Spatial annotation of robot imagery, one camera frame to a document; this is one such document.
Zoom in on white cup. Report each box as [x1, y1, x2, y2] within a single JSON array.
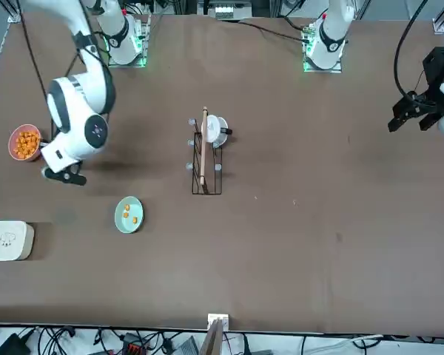
[[206, 115, 233, 149]]

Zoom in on camera mast post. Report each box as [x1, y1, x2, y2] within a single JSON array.
[[201, 317, 225, 355]]

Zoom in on black wire cup rack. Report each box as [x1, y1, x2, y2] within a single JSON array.
[[186, 106, 234, 196]]

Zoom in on black table cable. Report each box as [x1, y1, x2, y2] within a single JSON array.
[[237, 20, 308, 41]]

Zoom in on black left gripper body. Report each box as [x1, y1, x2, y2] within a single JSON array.
[[415, 46, 444, 116]]

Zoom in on black power adapter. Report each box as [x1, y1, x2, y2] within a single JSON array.
[[0, 332, 31, 355]]

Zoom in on green bowl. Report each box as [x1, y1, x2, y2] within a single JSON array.
[[114, 195, 146, 234]]

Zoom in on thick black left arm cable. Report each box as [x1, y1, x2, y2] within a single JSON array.
[[393, 0, 430, 99]]

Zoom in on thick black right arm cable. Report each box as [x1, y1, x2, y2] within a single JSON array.
[[16, 0, 49, 104]]

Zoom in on cream rectangular tray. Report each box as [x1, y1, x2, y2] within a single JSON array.
[[0, 220, 35, 262]]

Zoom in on white mast bracket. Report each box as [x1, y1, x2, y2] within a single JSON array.
[[206, 313, 230, 331]]

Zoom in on white cable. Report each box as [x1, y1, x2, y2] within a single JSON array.
[[306, 334, 386, 352]]

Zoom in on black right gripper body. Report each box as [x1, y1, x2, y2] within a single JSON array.
[[67, 160, 89, 187]]

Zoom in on orange black device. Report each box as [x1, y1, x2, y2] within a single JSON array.
[[121, 334, 149, 353]]

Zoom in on grey foot pedal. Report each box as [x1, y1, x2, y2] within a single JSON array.
[[177, 335, 200, 355]]

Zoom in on grey power strip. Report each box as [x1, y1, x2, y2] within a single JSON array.
[[213, 5, 238, 20]]

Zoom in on pink bowl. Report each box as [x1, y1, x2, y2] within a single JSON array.
[[7, 124, 44, 163]]

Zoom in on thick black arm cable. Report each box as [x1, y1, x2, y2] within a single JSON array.
[[16, 0, 49, 104], [393, 0, 430, 99]]

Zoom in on aluminium frame rail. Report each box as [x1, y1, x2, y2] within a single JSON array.
[[7, 0, 24, 24], [431, 0, 444, 35]]

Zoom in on orange popcorn heap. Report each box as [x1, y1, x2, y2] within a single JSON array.
[[13, 129, 40, 160]]

